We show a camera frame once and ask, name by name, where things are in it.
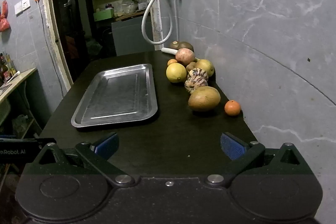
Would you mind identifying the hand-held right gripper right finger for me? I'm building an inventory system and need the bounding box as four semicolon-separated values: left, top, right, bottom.
206;132;314;186

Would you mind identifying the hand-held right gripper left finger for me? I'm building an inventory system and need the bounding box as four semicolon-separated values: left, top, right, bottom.
22;132;135;188

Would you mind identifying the orange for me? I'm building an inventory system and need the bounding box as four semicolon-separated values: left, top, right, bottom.
224;100;241;117

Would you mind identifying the rectangular metal tray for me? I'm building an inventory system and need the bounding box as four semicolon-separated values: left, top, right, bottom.
71;64;158;131

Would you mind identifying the yellow-green mango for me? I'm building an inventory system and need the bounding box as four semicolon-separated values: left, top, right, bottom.
188;86;221;112

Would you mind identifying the brown round pear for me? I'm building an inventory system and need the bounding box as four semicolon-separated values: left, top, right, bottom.
196;59;215;78

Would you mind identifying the large yellow citrus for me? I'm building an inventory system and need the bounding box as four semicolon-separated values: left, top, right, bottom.
166;63;187;83

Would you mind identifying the pale kitchen counter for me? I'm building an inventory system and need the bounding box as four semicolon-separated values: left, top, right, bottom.
0;68;38;109

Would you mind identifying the dark glass bottle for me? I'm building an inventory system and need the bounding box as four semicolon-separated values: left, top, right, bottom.
0;56;9;86

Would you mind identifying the yellow-capped bottle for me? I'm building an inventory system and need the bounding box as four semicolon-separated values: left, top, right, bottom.
6;54;17;77

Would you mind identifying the red apple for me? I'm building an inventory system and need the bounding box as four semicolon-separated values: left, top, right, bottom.
175;48;196;65

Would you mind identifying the dark brown round fruit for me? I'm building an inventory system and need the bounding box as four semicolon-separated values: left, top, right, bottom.
178;41;194;53

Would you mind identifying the grey panel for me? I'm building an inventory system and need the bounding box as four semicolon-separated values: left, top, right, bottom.
111;17;179;57

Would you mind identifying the green box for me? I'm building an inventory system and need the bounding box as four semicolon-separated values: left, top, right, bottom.
93;9;115;22

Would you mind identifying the red plastic bag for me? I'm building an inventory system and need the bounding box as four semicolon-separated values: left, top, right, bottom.
0;0;11;32

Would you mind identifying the white looped hose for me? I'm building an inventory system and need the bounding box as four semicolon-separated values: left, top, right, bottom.
141;0;180;45

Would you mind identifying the pale door frame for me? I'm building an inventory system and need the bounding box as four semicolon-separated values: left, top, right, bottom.
40;0;73;84

